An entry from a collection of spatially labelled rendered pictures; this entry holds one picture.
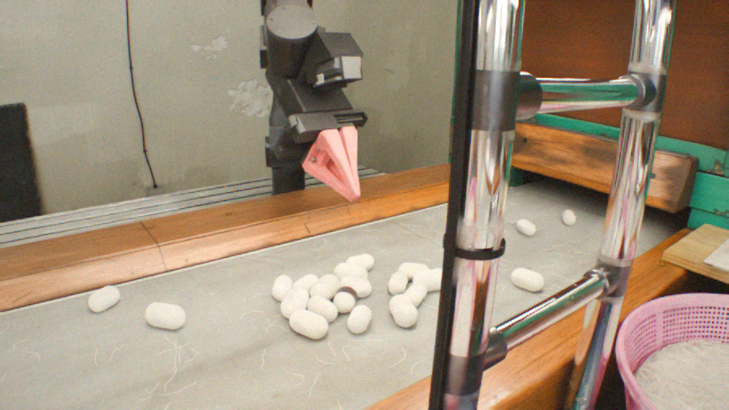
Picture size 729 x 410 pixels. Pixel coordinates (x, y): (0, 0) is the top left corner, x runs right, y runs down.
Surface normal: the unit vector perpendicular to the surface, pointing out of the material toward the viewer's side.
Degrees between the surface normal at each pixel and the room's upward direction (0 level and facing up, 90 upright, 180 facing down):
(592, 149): 67
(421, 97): 90
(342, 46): 40
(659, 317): 72
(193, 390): 0
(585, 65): 90
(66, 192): 90
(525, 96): 79
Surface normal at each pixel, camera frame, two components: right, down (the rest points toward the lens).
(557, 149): -0.73, -0.20
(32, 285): 0.44, -0.48
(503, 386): 0.02, -0.95
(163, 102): 0.59, 0.27
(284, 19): 0.13, -0.46
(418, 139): -0.80, 0.18
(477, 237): -0.14, 0.32
